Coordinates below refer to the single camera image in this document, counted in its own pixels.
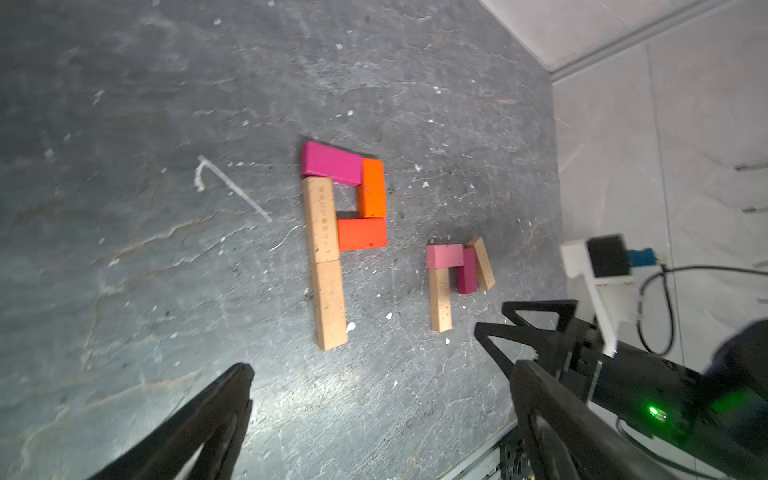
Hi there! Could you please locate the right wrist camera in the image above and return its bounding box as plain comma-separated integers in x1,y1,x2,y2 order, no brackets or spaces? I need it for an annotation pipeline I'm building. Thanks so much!
561,234,658,357

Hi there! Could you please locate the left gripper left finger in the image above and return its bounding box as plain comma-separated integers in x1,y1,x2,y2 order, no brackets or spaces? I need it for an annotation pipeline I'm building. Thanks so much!
92,363,254,479

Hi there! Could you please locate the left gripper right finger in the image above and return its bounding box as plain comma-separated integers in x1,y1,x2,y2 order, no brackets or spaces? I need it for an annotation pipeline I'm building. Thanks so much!
510,361,674,479

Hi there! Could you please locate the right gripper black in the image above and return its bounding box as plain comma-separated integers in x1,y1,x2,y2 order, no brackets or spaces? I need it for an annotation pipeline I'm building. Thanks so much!
474,299,700,438

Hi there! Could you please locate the magenta block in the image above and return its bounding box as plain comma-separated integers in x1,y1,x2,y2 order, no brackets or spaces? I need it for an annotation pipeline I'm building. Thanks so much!
456,248,477,295
301,142,363,186

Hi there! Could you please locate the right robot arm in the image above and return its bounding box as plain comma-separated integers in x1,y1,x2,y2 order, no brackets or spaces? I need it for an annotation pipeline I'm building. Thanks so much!
474,300,767,479

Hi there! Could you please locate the wooden block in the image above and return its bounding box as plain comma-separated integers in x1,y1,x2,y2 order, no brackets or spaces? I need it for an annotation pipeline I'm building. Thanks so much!
429,268,452,333
312,260,348,351
302,176,340,263
467,237,495,291

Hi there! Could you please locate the orange block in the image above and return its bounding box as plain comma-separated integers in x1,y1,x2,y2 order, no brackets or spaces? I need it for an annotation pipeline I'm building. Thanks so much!
357,158,387,218

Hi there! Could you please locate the light pink block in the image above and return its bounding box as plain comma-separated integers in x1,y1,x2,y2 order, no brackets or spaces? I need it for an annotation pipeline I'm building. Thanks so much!
426,244,464,270

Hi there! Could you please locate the red block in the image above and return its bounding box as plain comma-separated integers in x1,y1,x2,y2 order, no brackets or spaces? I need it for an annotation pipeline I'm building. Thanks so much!
337,218,388,251

